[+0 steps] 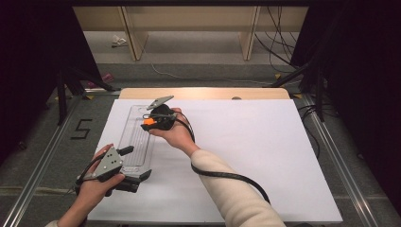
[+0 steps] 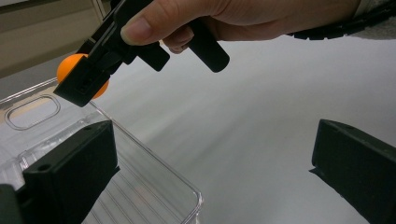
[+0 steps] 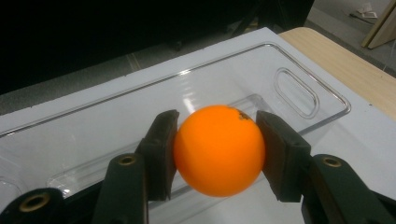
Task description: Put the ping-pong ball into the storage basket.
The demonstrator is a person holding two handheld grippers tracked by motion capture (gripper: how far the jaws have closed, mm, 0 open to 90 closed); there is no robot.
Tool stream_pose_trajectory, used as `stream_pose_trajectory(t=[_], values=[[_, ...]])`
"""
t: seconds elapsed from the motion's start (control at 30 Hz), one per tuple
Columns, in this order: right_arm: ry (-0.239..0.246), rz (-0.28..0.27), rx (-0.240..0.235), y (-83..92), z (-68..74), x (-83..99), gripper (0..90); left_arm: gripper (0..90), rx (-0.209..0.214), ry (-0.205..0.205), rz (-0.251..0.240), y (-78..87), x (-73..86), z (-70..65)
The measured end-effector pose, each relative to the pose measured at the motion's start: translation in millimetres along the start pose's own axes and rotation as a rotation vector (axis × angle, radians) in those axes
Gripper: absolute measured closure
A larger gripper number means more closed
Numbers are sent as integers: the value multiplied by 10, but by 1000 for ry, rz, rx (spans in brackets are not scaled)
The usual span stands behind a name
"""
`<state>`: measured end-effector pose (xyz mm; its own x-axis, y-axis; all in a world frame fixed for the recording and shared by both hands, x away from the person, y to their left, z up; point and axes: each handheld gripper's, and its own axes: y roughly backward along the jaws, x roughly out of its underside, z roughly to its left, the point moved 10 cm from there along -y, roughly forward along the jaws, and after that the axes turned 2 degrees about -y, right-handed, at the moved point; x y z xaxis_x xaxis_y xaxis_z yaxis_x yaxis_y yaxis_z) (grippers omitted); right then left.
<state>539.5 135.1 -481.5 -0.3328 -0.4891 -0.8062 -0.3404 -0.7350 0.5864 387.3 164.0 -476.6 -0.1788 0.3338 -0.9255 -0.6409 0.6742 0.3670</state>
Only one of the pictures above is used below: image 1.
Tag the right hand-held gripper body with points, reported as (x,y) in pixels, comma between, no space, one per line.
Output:
(164,118)

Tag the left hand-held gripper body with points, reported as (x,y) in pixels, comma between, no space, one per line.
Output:
(108,165)

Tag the clear plastic tray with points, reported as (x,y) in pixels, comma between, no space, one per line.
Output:
(137,145)

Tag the person's right hand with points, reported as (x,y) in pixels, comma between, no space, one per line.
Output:
(178,135)

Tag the person's left hand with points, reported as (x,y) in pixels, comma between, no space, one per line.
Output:
(94,192)

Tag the black tape floor mark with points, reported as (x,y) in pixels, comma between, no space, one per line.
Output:
(82,128)

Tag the pink object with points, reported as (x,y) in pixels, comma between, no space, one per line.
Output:
(105,78)

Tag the white crumpled paper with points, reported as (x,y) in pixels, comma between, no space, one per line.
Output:
(118,40)

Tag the black metal stand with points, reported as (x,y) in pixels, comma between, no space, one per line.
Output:
(63,94)
(318,91)

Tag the white table cover sheet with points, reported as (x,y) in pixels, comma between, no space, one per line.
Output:
(246,151)

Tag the wooden shelf unit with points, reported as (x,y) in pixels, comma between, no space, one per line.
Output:
(189,19)

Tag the black curtain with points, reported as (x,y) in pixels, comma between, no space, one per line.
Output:
(362,78)
(31,63)

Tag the aluminium floor rail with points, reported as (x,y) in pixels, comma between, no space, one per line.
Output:
(340,164)
(38,179)

